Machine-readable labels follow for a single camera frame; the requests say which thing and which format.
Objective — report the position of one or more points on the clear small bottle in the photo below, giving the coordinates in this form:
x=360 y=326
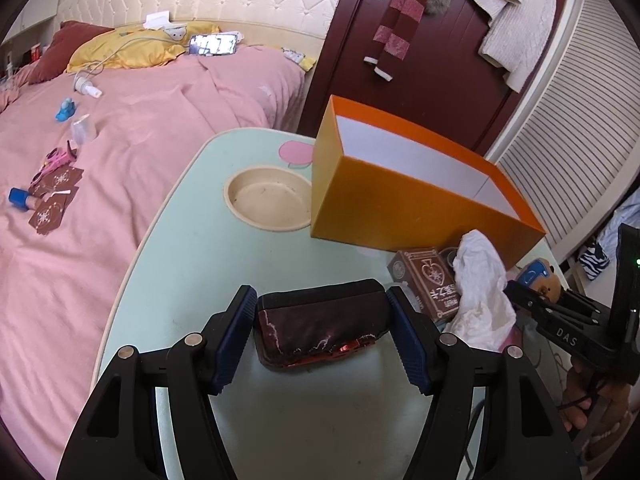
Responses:
x=83 y=130

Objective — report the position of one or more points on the brown bear plush keychain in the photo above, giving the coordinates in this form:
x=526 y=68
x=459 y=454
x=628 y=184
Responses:
x=540 y=276

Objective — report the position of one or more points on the brown snowflake card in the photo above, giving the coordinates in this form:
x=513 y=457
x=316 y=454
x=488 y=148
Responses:
x=54 y=193

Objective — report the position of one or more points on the dark red wooden door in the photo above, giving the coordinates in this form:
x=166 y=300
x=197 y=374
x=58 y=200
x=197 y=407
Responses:
x=443 y=84

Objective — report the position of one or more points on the mint green lap table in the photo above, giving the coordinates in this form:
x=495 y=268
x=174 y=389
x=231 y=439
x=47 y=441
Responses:
x=353 y=418

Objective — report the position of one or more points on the orange cardboard box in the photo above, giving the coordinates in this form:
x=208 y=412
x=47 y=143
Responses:
x=382 y=182

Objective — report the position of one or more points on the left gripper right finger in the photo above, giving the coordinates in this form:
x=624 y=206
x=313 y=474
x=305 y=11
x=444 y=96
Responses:
x=522 y=434

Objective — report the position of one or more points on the light blue small toy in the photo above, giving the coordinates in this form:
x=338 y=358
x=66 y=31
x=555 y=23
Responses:
x=66 y=111

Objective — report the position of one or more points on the dark red pillow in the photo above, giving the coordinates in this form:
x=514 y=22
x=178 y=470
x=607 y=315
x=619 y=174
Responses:
x=71 y=36

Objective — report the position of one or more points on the pink hair clip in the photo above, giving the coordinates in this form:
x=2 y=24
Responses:
x=55 y=159

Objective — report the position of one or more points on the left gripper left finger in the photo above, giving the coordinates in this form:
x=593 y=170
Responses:
x=117 y=434

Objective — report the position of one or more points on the blue cap small bottle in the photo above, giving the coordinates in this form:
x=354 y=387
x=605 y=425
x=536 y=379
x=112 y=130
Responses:
x=21 y=199

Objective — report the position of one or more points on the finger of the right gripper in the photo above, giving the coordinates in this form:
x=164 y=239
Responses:
x=577 y=302
x=547 y=313

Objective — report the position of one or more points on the white charger plug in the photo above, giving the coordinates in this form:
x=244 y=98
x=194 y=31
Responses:
x=161 y=20

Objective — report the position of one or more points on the white fluffy cloth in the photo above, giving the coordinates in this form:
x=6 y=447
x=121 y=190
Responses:
x=485 y=316

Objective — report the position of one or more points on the yellow pillow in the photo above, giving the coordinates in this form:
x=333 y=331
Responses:
x=132 y=47

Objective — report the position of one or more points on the dark red embossed box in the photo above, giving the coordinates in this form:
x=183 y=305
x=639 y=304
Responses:
x=313 y=325

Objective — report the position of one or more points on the pink bed quilt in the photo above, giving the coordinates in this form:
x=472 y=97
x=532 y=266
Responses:
x=57 y=290

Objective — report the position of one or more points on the white knit sweater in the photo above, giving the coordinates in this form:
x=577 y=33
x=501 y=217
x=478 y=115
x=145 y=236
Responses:
x=518 y=32

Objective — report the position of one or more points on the striped red scarf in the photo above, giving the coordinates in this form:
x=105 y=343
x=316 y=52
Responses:
x=391 y=40

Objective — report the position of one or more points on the brown playing card box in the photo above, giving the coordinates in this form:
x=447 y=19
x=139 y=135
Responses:
x=427 y=276

